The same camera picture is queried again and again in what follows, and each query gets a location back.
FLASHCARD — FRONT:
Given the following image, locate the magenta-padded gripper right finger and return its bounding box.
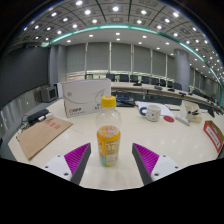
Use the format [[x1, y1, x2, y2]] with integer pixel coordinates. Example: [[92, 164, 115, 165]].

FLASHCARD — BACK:
[[131, 142, 183, 187]]

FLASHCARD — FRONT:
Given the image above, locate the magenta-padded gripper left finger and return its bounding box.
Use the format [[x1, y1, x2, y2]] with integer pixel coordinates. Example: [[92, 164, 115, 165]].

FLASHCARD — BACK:
[[42, 142, 92, 186]]

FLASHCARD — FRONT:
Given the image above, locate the yellow-capped orange juice bottle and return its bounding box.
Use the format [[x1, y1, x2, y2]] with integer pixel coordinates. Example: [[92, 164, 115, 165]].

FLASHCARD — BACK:
[[95, 95, 123, 168]]

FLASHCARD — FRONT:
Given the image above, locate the brown paper envelope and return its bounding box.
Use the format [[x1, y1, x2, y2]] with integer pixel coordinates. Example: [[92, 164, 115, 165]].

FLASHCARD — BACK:
[[16, 115, 74, 161]]

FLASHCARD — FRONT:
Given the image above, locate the flat round red coaster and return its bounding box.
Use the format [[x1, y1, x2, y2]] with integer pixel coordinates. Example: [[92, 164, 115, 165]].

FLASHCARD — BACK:
[[163, 115, 176, 123]]

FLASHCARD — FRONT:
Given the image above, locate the small white box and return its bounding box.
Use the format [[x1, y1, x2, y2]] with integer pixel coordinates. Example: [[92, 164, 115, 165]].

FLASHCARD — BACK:
[[175, 114, 191, 126]]

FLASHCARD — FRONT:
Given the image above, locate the black power adapter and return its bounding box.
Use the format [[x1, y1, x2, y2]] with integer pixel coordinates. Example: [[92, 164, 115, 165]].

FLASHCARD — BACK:
[[26, 108, 50, 126]]

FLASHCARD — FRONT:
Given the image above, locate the red and brown cardboard box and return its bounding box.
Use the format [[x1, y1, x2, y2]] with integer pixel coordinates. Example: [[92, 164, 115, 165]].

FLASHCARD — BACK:
[[203, 120, 224, 154]]

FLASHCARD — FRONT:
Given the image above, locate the white desk organizer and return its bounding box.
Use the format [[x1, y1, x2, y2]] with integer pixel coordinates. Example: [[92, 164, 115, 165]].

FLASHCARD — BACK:
[[179, 99, 203, 124]]

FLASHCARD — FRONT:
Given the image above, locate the white cardboard box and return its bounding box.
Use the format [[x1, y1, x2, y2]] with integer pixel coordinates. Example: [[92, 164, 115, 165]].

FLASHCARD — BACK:
[[62, 78, 112, 119]]

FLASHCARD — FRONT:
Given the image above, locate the grey boxy monitor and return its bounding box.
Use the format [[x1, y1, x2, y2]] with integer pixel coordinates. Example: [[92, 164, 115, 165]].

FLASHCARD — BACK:
[[39, 84, 59, 103]]

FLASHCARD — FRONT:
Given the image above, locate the row of black office chairs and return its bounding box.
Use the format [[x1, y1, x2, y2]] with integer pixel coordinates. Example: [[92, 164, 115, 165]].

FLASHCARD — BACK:
[[84, 72, 214, 98]]

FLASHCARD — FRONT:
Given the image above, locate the group of ceiling lights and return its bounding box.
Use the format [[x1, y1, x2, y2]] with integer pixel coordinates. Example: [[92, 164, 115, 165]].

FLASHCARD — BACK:
[[21, 0, 224, 73]]

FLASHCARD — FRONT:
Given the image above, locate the white mug with blue handle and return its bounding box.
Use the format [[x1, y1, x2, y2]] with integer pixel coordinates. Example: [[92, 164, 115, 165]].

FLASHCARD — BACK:
[[139, 104, 163, 123]]

